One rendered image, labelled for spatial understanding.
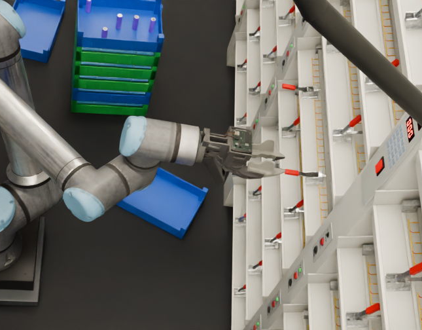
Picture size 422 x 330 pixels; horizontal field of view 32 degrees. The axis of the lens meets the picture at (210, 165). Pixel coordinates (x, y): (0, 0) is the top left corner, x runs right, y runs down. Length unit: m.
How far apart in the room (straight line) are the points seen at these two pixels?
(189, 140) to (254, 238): 0.83
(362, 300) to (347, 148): 0.36
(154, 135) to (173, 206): 1.20
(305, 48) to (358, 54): 1.40
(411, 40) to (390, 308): 0.48
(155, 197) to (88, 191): 1.17
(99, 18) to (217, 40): 0.75
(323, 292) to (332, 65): 0.54
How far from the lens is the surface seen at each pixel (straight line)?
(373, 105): 1.52
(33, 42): 3.16
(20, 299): 2.52
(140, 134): 1.59
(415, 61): 1.36
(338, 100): 1.75
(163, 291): 2.63
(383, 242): 1.35
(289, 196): 2.02
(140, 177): 1.69
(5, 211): 2.26
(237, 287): 2.50
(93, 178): 1.65
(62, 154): 1.69
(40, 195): 2.32
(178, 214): 2.76
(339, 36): 0.66
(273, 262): 2.13
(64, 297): 2.59
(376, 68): 0.70
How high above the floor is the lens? 2.41
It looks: 56 degrees down
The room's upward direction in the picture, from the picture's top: 22 degrees clockwise
